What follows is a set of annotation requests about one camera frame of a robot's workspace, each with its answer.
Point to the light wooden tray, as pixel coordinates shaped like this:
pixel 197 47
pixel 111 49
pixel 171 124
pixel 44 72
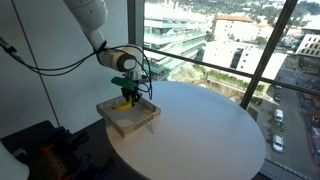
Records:
pixel 125 122

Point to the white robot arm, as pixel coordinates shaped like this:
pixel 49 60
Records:
pixel 91 16

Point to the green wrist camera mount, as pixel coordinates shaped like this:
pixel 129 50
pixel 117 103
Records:
pixel 124 83

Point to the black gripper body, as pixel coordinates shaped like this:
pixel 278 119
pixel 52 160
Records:
pixel 131 92

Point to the round white table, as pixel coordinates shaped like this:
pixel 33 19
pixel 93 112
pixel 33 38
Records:
pixel 200 135

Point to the black blue clamp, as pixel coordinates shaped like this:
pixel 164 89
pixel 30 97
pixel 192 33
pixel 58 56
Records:
pixel 87 170

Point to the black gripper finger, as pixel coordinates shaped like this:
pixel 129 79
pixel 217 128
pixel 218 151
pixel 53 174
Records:
pixel 126 95
pixel 136 98

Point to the yellow banana plush toy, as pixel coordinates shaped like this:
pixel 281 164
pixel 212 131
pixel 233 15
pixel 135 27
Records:
pixel 124 106

